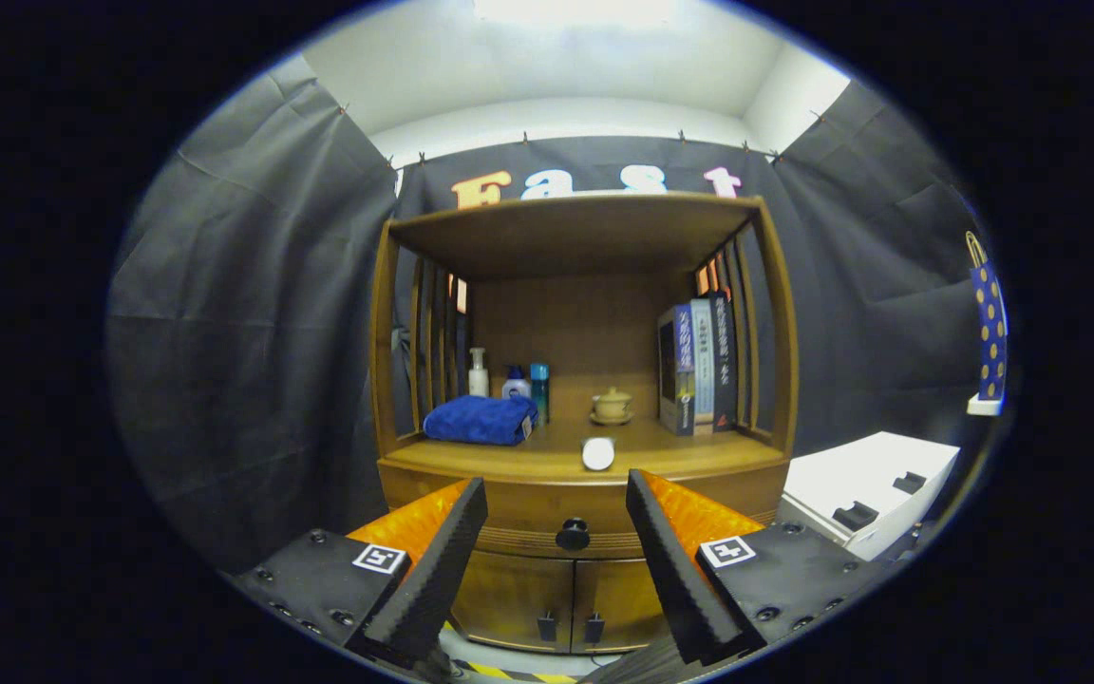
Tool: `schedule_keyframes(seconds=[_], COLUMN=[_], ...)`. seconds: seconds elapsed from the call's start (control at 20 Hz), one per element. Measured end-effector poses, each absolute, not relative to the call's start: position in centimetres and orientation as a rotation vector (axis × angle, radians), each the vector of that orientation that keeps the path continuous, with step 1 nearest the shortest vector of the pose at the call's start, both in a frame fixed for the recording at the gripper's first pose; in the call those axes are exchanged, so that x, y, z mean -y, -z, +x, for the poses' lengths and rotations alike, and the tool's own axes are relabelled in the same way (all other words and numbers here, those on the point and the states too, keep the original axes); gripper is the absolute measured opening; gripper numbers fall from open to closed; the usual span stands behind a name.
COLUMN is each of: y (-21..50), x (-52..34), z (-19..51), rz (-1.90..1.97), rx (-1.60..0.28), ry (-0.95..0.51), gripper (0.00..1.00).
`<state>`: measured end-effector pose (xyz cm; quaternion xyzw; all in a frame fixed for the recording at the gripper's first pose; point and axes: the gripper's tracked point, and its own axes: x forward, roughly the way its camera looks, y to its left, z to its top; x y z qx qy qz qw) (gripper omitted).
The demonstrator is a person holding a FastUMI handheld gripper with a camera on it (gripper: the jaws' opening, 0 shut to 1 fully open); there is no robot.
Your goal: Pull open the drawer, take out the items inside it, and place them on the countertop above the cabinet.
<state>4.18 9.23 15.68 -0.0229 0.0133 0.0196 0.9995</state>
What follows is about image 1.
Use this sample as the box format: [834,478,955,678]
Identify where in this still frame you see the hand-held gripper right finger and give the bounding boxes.
[625,468,880,666]

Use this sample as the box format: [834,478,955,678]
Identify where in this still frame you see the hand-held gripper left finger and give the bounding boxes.
[234,477,489,668]

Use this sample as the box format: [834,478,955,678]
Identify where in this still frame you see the wooden cabinet door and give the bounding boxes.
[452,551,576,655]
[572,556,667,655]

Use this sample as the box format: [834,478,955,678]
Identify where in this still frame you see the wooden countertop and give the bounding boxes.
[381,418,788,484]

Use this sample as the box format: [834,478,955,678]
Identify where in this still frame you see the wooden cabinet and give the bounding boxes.
[368,192,800,656]

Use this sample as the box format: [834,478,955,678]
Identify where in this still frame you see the yellow black floor tape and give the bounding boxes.
[452,658,578,684]

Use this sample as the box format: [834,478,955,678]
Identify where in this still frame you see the blue folded towel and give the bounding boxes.
[423,395,538,447]

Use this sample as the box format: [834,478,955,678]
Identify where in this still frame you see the beige lidded teacup with saucer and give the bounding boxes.
[590,386,633,426]

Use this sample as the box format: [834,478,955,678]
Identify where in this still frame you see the dark book with blue spine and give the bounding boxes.
[658,304,697,437]

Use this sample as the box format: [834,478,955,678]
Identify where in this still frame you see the light blue book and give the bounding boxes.
[689,299,716,435]

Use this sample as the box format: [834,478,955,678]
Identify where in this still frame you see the black book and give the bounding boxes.
[708,292,738,433]

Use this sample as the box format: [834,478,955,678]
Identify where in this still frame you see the blue polka dot gift bag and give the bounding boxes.
[965,231,1009,401]

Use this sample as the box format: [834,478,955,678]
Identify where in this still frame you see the ceiling light panel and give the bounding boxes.
[473,0,676,28]

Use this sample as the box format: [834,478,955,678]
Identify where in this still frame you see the white cabinet with black handles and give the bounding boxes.
[780,432,961,561]

